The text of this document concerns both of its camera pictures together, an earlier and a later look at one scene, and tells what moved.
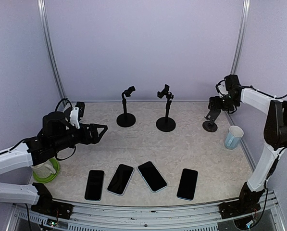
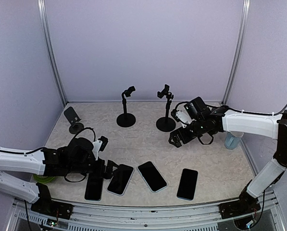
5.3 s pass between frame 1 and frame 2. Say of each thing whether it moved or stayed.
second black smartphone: stayed
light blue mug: stayed
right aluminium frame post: stayed
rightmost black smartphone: stayed
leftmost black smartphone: stayed
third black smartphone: stayed
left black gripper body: moved
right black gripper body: moved
